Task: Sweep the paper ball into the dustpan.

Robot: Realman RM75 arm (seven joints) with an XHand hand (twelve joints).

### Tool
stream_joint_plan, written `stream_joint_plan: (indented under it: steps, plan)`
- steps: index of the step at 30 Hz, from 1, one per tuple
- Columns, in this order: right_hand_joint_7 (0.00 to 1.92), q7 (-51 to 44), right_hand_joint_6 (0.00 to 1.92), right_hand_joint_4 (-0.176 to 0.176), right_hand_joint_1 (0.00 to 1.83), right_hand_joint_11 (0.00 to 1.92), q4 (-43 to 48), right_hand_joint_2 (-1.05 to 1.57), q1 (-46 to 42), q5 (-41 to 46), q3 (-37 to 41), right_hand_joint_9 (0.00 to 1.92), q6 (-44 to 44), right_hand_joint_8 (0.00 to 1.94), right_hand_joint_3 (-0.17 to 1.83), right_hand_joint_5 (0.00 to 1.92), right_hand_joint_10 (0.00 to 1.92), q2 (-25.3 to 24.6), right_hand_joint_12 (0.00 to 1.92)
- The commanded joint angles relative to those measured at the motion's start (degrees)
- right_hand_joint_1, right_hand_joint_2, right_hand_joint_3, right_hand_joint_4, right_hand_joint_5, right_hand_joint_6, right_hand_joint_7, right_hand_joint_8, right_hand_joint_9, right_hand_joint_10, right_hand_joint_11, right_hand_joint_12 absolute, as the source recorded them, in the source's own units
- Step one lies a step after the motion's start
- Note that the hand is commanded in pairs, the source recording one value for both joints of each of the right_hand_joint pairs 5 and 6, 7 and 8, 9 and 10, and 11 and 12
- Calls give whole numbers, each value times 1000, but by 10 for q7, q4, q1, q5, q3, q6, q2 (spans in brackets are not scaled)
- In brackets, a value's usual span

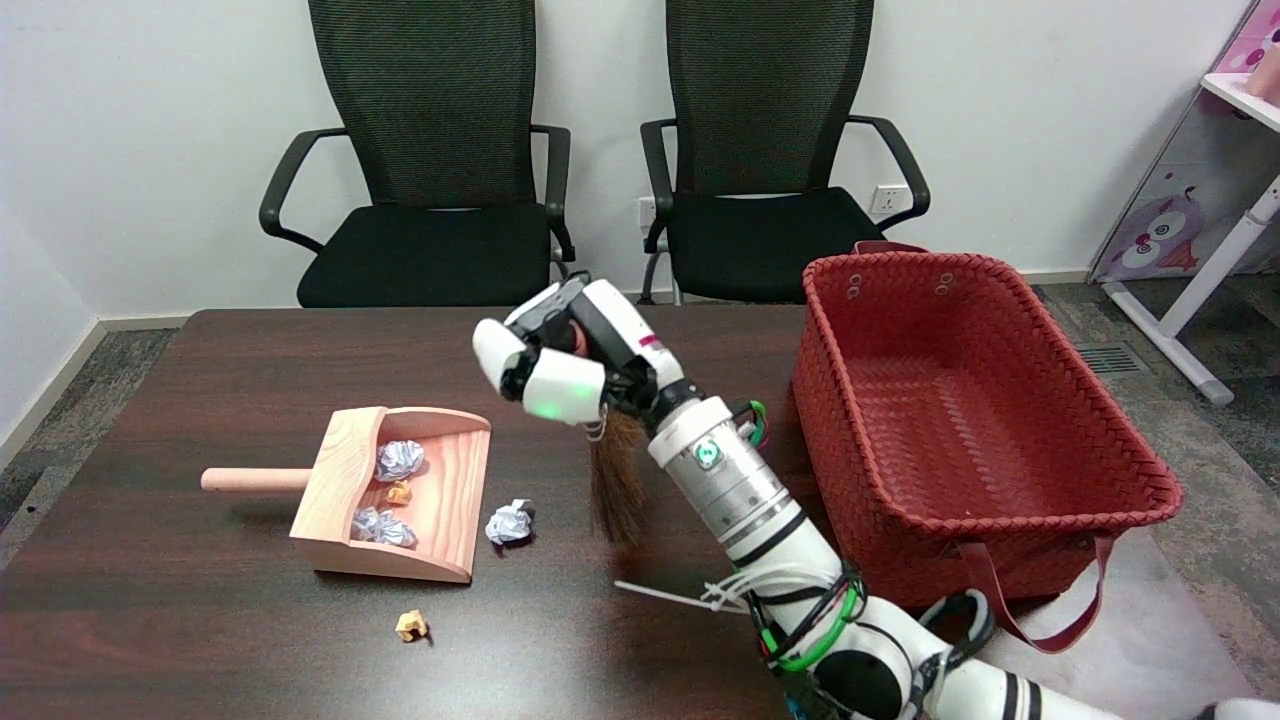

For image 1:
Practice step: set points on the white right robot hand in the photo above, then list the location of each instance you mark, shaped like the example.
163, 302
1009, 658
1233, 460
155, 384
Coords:
620, 330

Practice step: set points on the white paper ball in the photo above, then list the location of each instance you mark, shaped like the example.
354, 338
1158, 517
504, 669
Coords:
510, 522
365, 522
400, 460
396, 531

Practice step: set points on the white desk leg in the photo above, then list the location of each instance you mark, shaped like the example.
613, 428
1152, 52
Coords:
1215, 270

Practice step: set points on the brown straw hand broom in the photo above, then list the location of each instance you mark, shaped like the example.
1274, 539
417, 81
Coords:
618, 490

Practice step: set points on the yellow paper ball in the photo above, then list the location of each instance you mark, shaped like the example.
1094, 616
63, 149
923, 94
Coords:
411, 626
399, 492

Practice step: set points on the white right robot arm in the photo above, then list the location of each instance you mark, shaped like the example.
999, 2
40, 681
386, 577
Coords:
720, 470

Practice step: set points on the floor vent grille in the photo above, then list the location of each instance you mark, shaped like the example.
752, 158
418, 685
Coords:
1105, 358

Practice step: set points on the white wall outlet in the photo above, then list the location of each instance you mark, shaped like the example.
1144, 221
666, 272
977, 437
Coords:
647, 212
886, 200

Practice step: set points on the black mesh office chair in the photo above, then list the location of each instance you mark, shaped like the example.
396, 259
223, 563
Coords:
430, 100
760, 100

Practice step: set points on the pink cup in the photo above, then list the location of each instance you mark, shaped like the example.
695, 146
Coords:
1266, 75

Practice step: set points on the wooden dustpan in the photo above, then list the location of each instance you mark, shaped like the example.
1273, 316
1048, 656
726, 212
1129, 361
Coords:
450, 480

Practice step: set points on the pink cartoon kids shelf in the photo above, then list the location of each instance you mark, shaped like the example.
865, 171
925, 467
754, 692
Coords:
1160, 235

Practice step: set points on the red woven basket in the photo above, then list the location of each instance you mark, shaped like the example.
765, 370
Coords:
960, 400

